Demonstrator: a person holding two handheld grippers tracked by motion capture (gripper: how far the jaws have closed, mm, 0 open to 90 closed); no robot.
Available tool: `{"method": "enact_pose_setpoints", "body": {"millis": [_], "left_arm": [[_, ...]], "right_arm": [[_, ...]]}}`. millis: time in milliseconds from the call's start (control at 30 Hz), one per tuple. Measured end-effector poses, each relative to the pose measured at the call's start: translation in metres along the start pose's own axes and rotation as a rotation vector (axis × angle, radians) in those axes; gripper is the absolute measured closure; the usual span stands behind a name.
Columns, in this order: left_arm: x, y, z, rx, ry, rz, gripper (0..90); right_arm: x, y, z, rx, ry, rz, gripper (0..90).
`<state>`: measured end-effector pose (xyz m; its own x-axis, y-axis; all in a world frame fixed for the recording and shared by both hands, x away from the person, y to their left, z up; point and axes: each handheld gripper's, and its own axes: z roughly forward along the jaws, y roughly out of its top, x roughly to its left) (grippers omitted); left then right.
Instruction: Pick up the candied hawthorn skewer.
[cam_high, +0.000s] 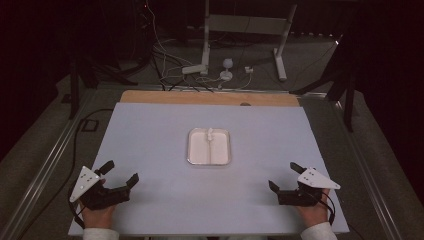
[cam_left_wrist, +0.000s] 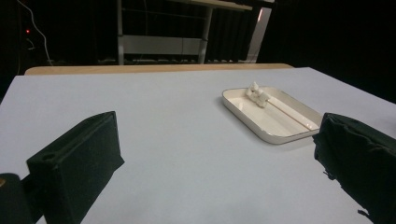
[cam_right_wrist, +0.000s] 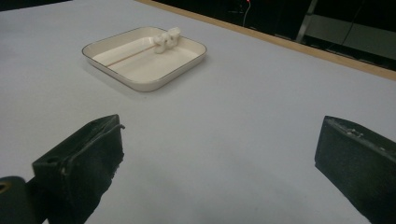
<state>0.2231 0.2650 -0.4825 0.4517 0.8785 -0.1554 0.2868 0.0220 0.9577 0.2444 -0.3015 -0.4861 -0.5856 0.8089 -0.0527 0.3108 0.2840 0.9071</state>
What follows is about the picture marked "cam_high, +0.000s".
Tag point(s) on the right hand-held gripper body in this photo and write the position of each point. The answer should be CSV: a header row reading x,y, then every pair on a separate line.
x,y
296,197

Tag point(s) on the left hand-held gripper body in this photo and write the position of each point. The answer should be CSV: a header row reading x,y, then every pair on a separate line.
x,y
110,196

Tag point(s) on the white square tray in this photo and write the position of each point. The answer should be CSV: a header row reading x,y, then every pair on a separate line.
x,y
200,150

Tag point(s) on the person's right hand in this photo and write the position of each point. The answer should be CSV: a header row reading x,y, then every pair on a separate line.
x,y
313,215

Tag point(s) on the person's left hand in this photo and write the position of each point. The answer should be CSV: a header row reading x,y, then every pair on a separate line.
x,y
98,218

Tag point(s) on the pale table cover sheet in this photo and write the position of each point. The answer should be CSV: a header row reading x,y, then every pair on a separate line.
x,y
160,133

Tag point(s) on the black tripod stand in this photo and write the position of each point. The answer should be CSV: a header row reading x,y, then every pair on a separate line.
x,y
74,90
348,100

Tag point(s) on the small white plug adapter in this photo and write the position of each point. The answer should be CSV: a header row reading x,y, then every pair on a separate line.
x,y
248,69

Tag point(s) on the round white webcam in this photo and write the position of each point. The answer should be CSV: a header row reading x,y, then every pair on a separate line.
x,y
227,68

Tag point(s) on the white power strip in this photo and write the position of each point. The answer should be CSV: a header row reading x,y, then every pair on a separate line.
x,y
193,69

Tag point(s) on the white metal stand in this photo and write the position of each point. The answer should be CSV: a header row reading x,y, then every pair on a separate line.
x,y
246,25

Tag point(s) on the black square floor frame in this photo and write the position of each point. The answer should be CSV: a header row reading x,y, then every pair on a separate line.
x,y
82,125

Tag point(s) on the metal floor rail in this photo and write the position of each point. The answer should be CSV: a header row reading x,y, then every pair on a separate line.
x,y
363,156
43,170

